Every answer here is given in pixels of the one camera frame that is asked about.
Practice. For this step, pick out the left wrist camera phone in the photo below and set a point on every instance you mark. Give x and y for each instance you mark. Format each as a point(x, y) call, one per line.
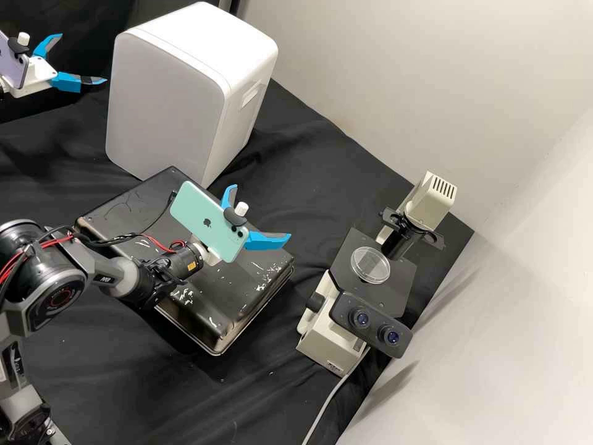
point(10, 65)

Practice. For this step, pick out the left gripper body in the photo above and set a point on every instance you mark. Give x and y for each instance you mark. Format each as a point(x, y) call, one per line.
point(39, 74)

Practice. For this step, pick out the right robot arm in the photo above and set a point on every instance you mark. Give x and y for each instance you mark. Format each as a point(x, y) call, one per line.
point(55, 273)

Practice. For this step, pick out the wrist camera phone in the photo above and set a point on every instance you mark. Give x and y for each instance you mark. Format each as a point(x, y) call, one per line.
point(10, 65)
point(204, 218)

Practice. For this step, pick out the white box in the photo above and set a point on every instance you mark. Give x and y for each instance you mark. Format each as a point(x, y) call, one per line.
point(185, 88)

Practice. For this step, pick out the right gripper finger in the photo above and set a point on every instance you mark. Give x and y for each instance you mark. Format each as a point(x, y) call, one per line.
point(266, 241)
point(229, 197)

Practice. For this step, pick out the petri dish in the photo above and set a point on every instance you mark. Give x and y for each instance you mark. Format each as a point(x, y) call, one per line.
point(371, 265)

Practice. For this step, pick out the cream microscope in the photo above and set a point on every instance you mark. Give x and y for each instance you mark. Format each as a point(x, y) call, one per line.
point(333, 333)

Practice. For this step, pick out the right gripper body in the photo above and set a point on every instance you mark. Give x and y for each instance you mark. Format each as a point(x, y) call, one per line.
point(209, 256)

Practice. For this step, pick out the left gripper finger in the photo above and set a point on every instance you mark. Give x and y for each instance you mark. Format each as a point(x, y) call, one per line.
point(44, 46)
point(69, 82)

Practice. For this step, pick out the black tray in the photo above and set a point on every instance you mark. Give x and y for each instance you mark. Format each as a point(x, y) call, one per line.
point(139, 208)

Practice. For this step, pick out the right wrist camera phone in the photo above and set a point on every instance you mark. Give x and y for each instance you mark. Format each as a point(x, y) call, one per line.
point(204, 218)

